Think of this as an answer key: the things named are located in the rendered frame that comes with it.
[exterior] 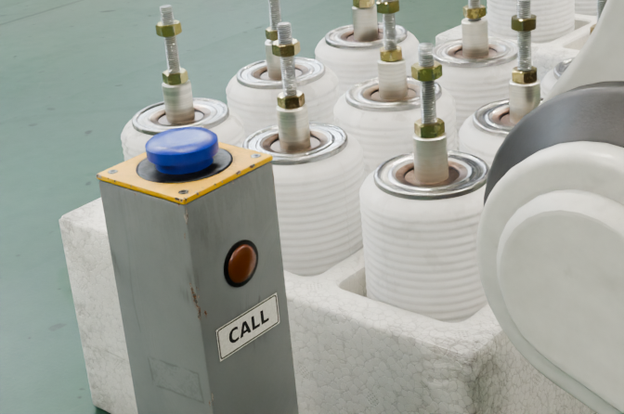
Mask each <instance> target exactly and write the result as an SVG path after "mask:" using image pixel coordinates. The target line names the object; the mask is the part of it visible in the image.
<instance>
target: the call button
mask: <svg viewBox="0 0 624 414"><path fill-rule="evenodd" d="M145 149H146V155H147V159H148V161H149V162H152V163H154V164H155V167H156V169H157V170H158V171H159V172H161V173H164V174H169V175H182V174H189V173H194V172H198V171H200V170H202V169H204V168H206V167H208V166H210V165H211V164H212V163H213V161H214V158H213V156H214V155H215V154H216V153H217V152H218V151H219V144H218V137H217V134H216V133H214V132H212V131H211V130H208V129H206V128H201V127H179V128H174V129H169V130H166V131H163V132H160V133H159V134H156V135H155V136H153V137H152V138H151V139H149V140H148V141H147V143H146V145H145Z"/></svg>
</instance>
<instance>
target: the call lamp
mask: <svg viewBox="0 0 624 414"><path fill-rule="evenodd" d="M255 263H256V255H255V251H254V248H253V247H252V246H251V245H249V244H242V245H241V246H239V247H238V248H237V249H236V250H235V251H234V252H233V253H232V255H231V257H230V259H229V263H228V274H229V277H230V279H231V280H232V281H233V282H235V283H242V282H244V281H246V280H247V279H248V278H249V277H250V276H251V274H252V273H253V271H254V268H255Z"/></svg>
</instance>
